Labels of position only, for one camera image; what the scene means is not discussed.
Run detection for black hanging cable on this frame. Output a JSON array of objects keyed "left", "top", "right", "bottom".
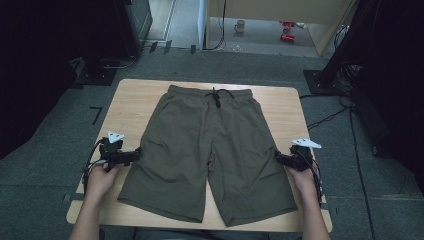
[{"left": 203, "top": 0, "right": 228, "bottom": 51}]

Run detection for bundle of black cables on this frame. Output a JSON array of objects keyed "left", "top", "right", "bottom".
[{"left": 333, "top": 61, "right": 363, "bottom": 95}]

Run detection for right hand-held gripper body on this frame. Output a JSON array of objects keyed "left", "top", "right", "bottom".
[{"left": 284, "top": 138, "right": 323, "bottom": 173}]

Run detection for person's lap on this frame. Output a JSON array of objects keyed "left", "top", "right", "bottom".
[{"left": 99, "top": 227, "right": 303, "bottom": 240}]

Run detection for person's left hand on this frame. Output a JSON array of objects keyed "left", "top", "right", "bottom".
[{"left": 87, "top": 162, "right": 123, "bottom": 201}]

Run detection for beige mug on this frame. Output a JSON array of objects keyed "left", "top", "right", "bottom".
[{"left": 233, "top": 19, "right": 247, "bottom": 34}]

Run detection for bent metal tube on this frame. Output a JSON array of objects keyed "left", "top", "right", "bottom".
[{"left": 99, "top": 54, "right": 140, "bottom": 70}]

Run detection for left hand-held gripper black cable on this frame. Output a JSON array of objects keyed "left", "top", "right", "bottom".
[{"left": 82, "top": 138, "right": 108, "bottom": 194}]

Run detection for black stand base plate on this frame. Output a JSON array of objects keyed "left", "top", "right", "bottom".
[
  {"left": 303, "top": 69, "right": 344, "bottom": 96},
  {"left": 74, "top": 64, "right": 118, "bottom": 87}
]

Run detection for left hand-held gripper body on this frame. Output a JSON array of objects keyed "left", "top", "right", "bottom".
[{"left": 99, "top": 130, "right": 133, "bottom": 173}]

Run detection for dark cabinet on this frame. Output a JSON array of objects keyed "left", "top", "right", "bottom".
[{"left": 113, "top": 0, "right": 154, "bottom": 58}]

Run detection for person's right hand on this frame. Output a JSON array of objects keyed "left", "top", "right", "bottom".
[{"left": 285, "top": 165, "right": 318, "bottom": 196}]

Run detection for olive green shorts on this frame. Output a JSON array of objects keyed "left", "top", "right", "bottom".
[{"left": 117, "top": 84, "right": 299, "bottom": 228}]

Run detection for hand-held gripper black cable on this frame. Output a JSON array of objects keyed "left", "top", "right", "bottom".
[
  {"left": 308, "top": 156, "right": 325, "bottom": 208},
  {"left": 82, "top": 138, "right": 108, "bottom": 194}
]

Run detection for grey tape piece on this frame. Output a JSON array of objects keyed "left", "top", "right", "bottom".
[
  {"left": 321, "top": 200, "right": 338, "bottom": 215},
  {"left": 63, "top": 192, "right": 87, "bottom": 203}
]

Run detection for right hand-held gripper black cable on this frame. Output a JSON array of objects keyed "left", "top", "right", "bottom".
[{"left": 308, "top": 156, "right": 325, "bottom": 208}]

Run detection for long black floor cable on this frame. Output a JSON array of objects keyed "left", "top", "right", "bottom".
[{"left": 348, "top": 106, "right": 378, "bottom": 240}]

